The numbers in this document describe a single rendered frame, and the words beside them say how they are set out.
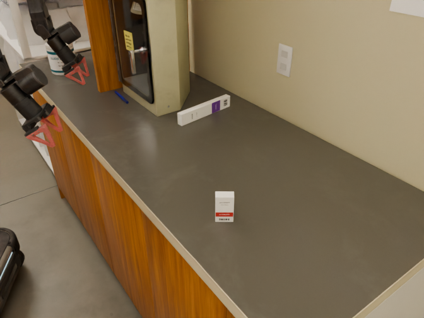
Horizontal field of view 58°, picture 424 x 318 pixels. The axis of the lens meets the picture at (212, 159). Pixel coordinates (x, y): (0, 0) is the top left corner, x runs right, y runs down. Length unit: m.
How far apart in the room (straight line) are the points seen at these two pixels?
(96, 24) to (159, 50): 0.38
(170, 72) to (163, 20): 0.20
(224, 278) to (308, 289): 0.19
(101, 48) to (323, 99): 0.97
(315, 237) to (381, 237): 0.17
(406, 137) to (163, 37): 0.89
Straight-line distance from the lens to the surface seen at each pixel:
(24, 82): 1.21
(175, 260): 1.16
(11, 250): 2.19
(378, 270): 1.00
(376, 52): 1.29
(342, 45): 1.36
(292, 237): 1.01
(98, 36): 1.78
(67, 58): 1.69
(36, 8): 1.66
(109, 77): 1.85
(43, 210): 2.75
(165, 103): 1.57
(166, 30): 1.49
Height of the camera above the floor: 1.64
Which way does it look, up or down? 33 degrees down
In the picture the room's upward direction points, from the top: straight up
